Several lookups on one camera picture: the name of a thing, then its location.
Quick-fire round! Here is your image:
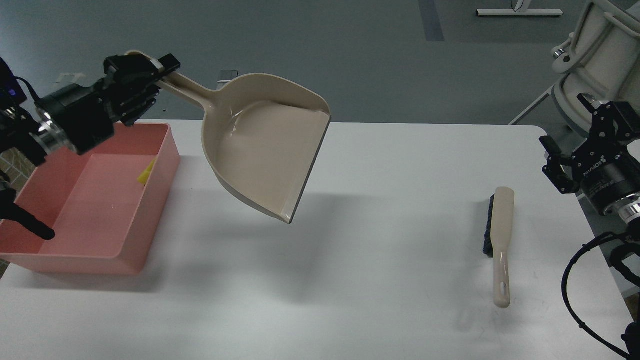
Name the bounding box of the beige hand brush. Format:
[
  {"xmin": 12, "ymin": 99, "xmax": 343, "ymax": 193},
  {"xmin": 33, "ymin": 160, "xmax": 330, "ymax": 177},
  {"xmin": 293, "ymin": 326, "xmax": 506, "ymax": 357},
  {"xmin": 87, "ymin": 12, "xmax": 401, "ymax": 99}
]
[{"xmin": 482, "ymin": 186, "xmax": 515, "ymax": 309}]

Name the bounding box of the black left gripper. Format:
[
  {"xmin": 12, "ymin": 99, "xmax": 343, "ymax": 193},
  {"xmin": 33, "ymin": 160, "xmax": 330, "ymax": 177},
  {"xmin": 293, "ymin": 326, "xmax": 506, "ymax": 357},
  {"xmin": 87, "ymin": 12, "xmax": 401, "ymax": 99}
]
[{"xmin": 35, "ymin": 54, "xmax": 181, "ymax": 155}]

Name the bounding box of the white floor stand base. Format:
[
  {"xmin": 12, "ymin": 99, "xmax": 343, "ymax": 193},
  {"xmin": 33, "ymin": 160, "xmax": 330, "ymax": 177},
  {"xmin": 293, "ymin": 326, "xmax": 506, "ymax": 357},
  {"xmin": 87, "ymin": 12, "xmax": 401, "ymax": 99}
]
[{"xmin": 475, "ymin": 0, "xmax": 564, "ymax": 18}]

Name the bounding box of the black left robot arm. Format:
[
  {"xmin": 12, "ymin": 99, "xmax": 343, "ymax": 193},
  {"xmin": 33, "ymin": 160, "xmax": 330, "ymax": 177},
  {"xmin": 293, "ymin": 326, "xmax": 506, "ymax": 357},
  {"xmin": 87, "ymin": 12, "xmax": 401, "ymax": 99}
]
[{"xmin": 0, "ymin": 52, "xmax": 181, "ymax": 167}]

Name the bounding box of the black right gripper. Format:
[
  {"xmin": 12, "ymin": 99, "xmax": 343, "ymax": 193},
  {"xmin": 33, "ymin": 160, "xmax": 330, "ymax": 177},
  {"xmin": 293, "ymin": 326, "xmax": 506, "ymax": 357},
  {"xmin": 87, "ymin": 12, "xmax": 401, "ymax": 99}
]
[{"xmin": 538, "ymin": 93, "xmax": 640, "ymax": 215}]

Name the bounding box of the beige plastic dustpan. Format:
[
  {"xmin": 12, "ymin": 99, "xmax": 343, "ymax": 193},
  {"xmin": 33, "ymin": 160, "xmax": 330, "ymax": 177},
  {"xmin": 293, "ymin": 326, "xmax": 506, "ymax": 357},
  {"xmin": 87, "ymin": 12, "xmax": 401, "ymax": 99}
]
[{"xmin": 124, "ymin": 50, "xmax": 332, "ymax": 225}]

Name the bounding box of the beige patterned cloth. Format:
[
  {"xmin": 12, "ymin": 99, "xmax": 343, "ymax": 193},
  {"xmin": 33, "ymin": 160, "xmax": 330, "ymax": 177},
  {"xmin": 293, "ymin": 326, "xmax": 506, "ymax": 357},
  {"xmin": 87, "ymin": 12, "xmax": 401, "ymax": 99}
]
[{"xmin": 0, "ymin": 149, "xmax": 24, "ymax": 192}]

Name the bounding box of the yellow green sponge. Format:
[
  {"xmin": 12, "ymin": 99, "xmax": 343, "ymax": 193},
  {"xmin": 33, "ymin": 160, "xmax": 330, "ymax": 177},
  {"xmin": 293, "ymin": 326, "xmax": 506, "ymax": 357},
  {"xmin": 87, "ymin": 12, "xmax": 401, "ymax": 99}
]
[{"xmin": 136, "ymin": 157, "xmax": 157, "ymax": 187}]

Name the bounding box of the pink plastic bin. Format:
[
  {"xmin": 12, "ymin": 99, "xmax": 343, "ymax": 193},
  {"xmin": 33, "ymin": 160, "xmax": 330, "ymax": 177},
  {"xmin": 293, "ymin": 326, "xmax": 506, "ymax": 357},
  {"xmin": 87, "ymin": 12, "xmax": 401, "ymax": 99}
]
[{"xmin": 0, "ymin": 123, "xmax": 181, "ymax": 275}]

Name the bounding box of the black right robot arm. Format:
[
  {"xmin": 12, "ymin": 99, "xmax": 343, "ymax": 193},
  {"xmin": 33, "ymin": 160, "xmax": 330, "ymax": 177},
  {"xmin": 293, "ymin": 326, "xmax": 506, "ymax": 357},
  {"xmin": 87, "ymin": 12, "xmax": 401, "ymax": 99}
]
[{"xmin": 539, "ymin": 93, "xmax": 639, "ymax": 360}]

